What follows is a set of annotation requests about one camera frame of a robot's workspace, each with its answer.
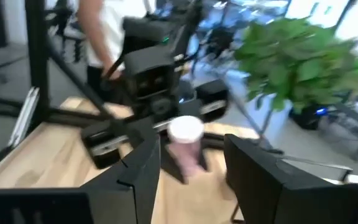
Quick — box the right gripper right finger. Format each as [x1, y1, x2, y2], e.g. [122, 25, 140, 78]
[224, 133, 287, 224]

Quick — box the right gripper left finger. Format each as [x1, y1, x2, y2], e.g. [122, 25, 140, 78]
[81, 133, 162, 224]

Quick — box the thin black diagonal rod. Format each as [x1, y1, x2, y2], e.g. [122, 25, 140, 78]
[227, 90, 285, 156]

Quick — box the black box with blue light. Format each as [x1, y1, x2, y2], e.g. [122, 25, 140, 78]
[289, 105, 328, 131]

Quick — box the person's hand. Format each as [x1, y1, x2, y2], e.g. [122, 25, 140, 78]
[101, 65, 126, 82]

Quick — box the grey metal stand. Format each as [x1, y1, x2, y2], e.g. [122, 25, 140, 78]
[321, 102, 358, 162]

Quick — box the green plant in black pot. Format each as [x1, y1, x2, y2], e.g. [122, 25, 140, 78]
[233, 17, 358, 155]

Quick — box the silver aluminium bar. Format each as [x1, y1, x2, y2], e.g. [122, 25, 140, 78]
[8, 86, 40, 147]

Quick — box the person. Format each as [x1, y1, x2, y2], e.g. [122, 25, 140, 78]
[76, 0, 150, 94]

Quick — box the wooden shelf black metal frame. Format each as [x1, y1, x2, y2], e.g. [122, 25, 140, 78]
[230, 154, 358, 224]

